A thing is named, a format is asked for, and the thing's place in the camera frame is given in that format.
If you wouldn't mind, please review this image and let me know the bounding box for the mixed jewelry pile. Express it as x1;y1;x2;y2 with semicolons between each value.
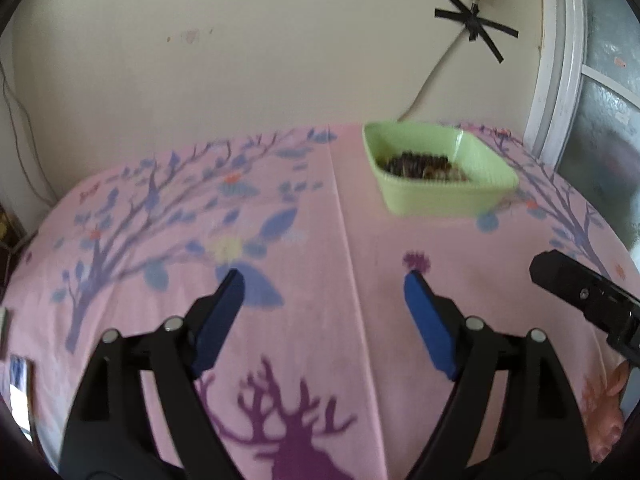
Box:
376;151;469;182

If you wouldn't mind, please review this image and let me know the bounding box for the right hand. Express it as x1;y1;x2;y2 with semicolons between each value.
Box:
580;361;629;464

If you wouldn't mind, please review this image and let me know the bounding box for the smartphone in brown case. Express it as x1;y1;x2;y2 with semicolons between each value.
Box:
9;354;34;443

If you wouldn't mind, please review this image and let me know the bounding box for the green plastic basket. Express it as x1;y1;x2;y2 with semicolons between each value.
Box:
362;122;520;218

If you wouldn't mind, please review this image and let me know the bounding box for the pink tree-print bedsheet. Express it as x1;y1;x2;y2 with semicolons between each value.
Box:
3;126;639;479

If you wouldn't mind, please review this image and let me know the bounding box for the black tape cross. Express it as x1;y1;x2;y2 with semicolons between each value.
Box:
434;0;520;64

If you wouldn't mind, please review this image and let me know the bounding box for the white window frame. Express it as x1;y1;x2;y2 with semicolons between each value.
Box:
524;0;639;260

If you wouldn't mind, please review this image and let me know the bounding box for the white wall cable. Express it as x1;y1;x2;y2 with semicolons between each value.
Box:
397;29;474;124

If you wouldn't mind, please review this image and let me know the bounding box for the black wall wire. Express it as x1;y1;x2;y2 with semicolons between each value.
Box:
0;58;59;208

